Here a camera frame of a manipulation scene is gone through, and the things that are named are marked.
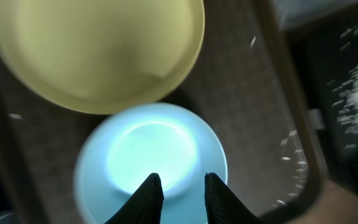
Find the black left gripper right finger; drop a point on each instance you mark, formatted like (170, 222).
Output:
(222, 206)

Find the yellow plastic plate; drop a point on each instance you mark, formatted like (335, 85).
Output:
(101, 56)

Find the clear plastic bin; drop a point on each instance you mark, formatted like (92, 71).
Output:
(291, 14)

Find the light blue rice bowl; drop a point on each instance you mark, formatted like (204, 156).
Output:
(127, 147)

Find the dark brown serving tray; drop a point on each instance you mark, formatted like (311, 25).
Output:
(234, 87)

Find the black plastic tray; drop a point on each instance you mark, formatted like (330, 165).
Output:
(325, 53)

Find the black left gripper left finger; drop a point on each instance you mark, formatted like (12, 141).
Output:
(144, 206)

